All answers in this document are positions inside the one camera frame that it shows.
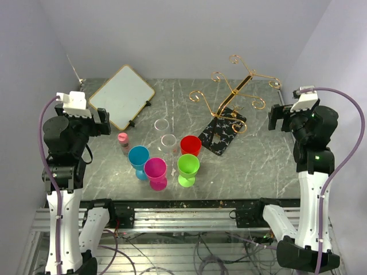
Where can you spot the pink capped small bottle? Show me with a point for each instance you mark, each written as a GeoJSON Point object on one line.
{"type": "Point", "coordinates": [124, 142]}

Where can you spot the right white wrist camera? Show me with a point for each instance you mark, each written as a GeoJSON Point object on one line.
{"type": "Point", "coordinates": [307, 97]}

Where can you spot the gold framed whiteboard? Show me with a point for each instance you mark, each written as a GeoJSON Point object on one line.
{"type": "Point", "coordinates": [123, 96]}

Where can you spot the blue plastic wine glass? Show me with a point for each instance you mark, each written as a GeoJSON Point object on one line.
{"type": "Point", "coordinates": [138, 156]}

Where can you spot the clear wine glass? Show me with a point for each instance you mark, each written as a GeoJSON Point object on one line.
{"type": "Point", "coordinates": [162, 127]}
{"type": "Point", "coordinates": [168, 144]}

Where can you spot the red plastic wine glass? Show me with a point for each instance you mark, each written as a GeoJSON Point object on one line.
{"type": "Point", "coordinates": [190, 145]}

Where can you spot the aluminium mounting rail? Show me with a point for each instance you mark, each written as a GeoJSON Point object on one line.
{"type": "Point", "coordinates": [176, 220]}

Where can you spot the front clear wine glass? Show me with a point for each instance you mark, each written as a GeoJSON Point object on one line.
{"type": "Point", "coordinates": [168, 144]}

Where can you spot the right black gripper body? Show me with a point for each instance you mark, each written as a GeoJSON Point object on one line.
{"type": "Point", "coordinates": [291, 120]}

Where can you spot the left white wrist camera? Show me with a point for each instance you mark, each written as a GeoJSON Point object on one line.
{"type": "Point", "coordinates": [74, 104]}

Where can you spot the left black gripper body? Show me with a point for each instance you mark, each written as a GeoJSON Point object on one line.
{"type": "Point", "coordinates": [85, 125]}

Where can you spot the green plastic wine glass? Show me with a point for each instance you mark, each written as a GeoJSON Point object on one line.
{"type": "Point", "coordinates": [188, 166]}

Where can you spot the rear clear wine glass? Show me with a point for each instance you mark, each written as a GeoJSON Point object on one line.
{"type": "Point", "coordinates": [162, 127]}

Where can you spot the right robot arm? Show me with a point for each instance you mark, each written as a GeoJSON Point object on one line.
{"type": "Point", "coordinates": [306, 247]}

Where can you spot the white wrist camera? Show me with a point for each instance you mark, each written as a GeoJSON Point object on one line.
{"type": "Point", "coordinates": [74, 104]}
{"type": "Point", "coordinates": [307, 97]}

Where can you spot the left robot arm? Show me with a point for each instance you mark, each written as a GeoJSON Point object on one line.
{"type": "Point", "coordinates": [62, 140]}

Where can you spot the gold wine glass rack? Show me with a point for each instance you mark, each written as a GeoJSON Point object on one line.
{"type": "Point", "coordinates": [227, 123]}

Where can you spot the magenta plastic wine glass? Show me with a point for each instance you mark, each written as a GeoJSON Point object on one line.
{"type": "Point", "coordinates": [155, 169]}

